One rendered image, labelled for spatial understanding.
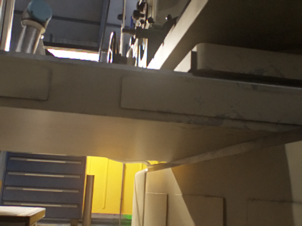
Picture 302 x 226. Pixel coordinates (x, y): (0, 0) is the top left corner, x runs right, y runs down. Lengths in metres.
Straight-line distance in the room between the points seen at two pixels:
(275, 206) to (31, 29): 1.41
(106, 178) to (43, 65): 4.09
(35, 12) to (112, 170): 3.27
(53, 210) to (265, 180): 2.95
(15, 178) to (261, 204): 3.06
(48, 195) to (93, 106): 2.96
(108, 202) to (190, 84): 4.10
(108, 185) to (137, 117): 4.09
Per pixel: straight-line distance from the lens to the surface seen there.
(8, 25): 2.43
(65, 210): 3.64
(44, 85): 0.74
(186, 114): 0.77
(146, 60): 1.69
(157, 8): 2.33
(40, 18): 1.86
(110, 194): 4.81
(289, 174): 0.80
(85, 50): 4.19
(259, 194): 0.91
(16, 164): 3.72
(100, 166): 4.81
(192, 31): 0.92
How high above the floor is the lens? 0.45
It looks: 12 degrees up
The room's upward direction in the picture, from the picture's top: 3 degrees clockwise
